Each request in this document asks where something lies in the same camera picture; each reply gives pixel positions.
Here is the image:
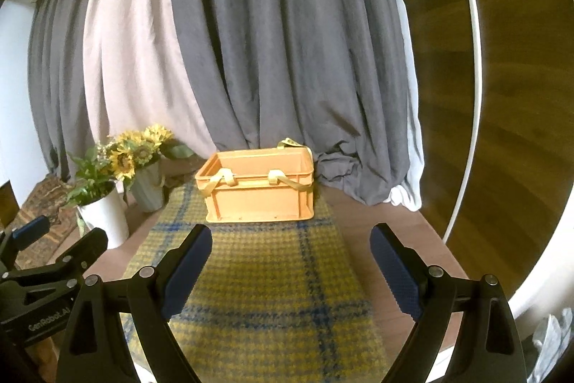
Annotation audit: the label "grey curtain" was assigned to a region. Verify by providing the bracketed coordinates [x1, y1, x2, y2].
[28, 0, 118, 183]
[170, 0, 418, 204]

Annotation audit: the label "green ribbed vase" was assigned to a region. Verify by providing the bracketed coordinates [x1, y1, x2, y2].
[130, 162, 166, 212]

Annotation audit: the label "orange plastic crate yellow handles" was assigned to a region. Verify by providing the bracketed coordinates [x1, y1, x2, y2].
[195, 137, 315, 223]

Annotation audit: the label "artificial sunflower bouquet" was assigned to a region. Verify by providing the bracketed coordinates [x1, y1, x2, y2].
[105, 123, 194, 186]

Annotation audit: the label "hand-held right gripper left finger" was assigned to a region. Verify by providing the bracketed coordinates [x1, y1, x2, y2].
[56, 225, 213, 383]

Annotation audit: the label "yellow blue woven mat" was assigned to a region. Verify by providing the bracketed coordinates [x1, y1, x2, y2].
[121, 181, 391, 383]

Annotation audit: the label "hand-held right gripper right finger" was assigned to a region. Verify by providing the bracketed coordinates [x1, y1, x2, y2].
[370, 223, 527, 383]

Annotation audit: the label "white curtain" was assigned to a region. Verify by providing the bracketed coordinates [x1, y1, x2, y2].
[388, 0, 425, 211]
[83, 0, 216, 150]

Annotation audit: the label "white hoop frame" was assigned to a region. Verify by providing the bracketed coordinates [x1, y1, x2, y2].
[442, 0, 484, 244]

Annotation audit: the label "white ribbed vase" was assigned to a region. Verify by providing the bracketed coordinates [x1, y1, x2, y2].
[77, 185, 131, 249]

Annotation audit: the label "green leafy plant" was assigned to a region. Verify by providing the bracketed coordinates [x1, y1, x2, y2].
[67, 145, 118, 206]

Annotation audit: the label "white ruffled object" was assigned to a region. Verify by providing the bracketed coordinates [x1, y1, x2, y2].
[533, 307, 574, 383]

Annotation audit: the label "brown patterned rug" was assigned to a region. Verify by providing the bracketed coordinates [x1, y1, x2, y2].
[9, 179, 84, 271]

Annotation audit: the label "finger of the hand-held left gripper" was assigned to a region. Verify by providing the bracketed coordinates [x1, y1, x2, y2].
[0, 216, 51, 272]
[0, 228, 109, 304]

